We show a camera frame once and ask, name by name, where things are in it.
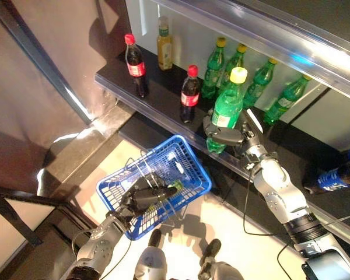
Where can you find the small yellow tea bottle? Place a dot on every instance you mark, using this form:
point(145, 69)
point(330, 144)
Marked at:
point(165, 49)

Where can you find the black metal frame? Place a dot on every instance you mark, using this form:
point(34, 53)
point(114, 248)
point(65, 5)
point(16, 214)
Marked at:
point(23, 198)

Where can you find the cola bottle red cap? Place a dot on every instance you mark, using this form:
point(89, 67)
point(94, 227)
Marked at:
point(189, 97)
point(136, 70)

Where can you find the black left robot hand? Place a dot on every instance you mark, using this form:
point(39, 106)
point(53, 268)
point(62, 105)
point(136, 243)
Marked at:
point(146, 195)

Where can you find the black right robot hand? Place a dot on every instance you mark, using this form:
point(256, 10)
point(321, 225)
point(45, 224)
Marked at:
point(227, 135)

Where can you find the dark metal wall rail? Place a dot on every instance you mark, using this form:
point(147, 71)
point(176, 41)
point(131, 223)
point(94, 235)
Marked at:
point(41, 58)

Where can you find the black shelf with clear strip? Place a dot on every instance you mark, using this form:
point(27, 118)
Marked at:
point(163, 96)
point(323, 204)
point(251, 29)

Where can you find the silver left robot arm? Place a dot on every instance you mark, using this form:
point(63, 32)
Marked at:
point(102, 245)

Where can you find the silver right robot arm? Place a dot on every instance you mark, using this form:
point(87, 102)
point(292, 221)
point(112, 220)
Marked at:
point(280, 189)

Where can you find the black base shelf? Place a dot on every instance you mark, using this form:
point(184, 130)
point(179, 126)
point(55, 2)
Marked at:
point(140, 128)

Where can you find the blue plastic shopping basket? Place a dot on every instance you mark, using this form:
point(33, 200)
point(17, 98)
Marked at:
point(192, 169)

